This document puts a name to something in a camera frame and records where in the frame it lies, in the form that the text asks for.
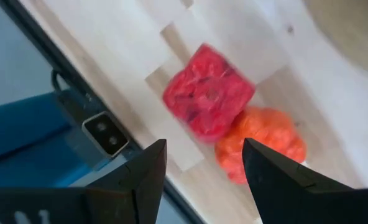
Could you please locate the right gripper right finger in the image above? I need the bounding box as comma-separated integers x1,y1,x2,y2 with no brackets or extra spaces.
242,138,315,224

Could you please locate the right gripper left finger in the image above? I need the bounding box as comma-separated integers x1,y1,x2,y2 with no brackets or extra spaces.
86,139,168,224

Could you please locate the orange bell pepper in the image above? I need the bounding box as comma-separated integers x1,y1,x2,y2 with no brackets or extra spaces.
214,106,308,186

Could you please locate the round tan woven placemat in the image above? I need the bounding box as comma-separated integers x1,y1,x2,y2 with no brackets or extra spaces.
301,0,368,79

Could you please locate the silver table-level camera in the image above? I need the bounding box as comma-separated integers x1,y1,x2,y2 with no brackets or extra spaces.
81,111,131,159

